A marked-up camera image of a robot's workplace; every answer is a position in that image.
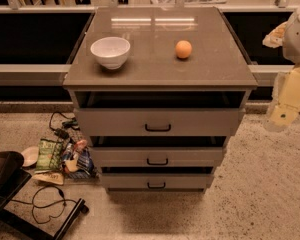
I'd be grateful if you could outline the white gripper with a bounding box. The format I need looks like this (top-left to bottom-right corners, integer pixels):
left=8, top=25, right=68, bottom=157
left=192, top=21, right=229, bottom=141
left=263, top=65, right=300, bottom=132

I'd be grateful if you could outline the grey drawer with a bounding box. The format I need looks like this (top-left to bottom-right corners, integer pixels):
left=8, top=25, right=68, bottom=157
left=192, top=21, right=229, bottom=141
left=90, top=136, right=227, bottom=167
left=74, top=91, right=245, bottom=136
left=100, top=166, right=214, bottom=191

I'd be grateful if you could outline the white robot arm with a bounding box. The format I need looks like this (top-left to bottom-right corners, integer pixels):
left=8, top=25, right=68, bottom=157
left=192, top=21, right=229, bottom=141
left=262, top=6, right=300, bottom=132

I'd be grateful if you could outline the grey drawer cabinet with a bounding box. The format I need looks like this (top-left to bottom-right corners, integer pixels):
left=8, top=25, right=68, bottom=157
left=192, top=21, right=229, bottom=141
left=62, top=6, right=259, bottom=194

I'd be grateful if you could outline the grey bottom drawer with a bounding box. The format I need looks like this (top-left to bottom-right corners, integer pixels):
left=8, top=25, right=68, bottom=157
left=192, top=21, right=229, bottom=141
left=100, top=166, right=214, bottom=191

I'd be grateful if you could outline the grey top drawer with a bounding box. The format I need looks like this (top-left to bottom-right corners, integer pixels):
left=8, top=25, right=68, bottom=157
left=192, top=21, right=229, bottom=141
left=74, top=91, right=245, bottom=136

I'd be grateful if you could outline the orange fruit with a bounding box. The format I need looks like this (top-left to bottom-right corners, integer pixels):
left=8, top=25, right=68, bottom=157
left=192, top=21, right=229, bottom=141
left=175, top=40, right=192, bottom=59

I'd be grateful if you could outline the white ceramic bowl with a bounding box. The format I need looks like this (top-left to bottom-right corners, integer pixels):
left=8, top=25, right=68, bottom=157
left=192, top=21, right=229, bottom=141
left=90, top=37, right=131, bottom=69

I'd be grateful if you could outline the blue snack bag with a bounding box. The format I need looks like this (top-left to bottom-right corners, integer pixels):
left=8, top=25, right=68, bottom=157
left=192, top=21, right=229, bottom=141
left=65, top=148, right=95, bottom=179

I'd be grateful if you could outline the red white snack packet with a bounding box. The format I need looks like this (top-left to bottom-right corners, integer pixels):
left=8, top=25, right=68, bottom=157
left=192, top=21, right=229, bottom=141
left=71, top=139, right=87, bottom=159

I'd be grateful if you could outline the yellow snack packet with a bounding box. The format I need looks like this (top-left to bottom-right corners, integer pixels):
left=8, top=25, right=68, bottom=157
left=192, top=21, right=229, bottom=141
left=33, top=172, right=64, bottom=185

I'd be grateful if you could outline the white paper plate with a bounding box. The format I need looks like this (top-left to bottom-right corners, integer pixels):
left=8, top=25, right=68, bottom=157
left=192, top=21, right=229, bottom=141
left=21, top=146, right=39, bottom=167

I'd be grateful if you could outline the black chair base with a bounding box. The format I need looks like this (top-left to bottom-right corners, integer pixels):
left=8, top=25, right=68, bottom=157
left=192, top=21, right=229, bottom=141
left=0, top=151, right=89, bottom=240

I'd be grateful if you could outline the black power adapter cable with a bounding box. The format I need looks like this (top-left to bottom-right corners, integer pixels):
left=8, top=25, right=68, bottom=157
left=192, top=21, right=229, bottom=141
left=48, top=111, right=80, bottom=141

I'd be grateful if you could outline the black cable on floor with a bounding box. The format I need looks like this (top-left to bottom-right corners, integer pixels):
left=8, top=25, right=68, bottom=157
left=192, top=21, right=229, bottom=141
left=10, top=184, right=78, bottom=225

